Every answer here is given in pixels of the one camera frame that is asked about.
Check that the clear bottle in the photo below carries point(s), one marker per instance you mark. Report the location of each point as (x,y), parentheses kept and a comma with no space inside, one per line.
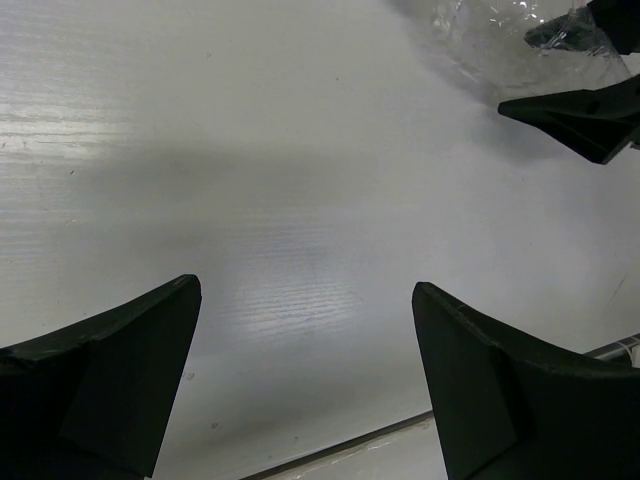
(501,50)

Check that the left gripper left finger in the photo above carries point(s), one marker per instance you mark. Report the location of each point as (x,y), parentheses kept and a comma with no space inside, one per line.
(92,400)

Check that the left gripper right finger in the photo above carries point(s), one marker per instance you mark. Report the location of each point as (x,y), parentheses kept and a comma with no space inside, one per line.
(508,405)

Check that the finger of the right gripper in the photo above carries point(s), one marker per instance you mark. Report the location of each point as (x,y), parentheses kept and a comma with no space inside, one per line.
(598,23)
(596,124)

